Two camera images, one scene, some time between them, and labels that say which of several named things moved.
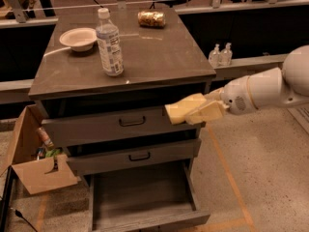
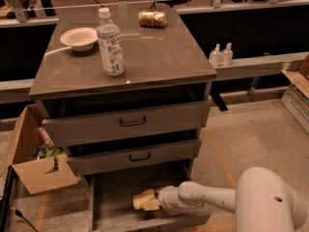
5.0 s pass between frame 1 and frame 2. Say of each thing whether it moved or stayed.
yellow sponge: moved
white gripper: moved
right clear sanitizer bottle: stayed
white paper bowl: stayed
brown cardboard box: stayed
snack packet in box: stayed
